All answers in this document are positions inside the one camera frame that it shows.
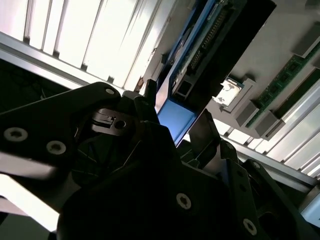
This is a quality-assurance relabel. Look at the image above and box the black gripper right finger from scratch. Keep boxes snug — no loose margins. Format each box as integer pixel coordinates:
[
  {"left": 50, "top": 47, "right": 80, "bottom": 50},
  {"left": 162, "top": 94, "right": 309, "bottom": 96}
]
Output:
[{"left": 189, "top": 109, "right": 311, "bottom": 240}]

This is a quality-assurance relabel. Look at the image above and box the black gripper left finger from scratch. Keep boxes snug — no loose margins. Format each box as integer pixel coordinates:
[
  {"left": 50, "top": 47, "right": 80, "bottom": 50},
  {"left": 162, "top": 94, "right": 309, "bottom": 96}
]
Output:
[{"left": 0, "top": 79, "right": 198, "bottom": 213}]

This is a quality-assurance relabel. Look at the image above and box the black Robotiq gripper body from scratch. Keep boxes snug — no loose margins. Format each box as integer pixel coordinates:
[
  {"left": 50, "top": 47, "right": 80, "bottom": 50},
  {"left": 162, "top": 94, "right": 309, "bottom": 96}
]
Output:
[{"left": 56, "top": 159, "right": 253, "bottom": 240}]

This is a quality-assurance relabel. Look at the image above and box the hard disk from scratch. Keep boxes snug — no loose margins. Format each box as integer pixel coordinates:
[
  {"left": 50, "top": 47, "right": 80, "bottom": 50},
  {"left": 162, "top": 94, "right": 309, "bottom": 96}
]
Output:
[{"left": 154, "top": 0, "right": 277, "bottom": 148}]

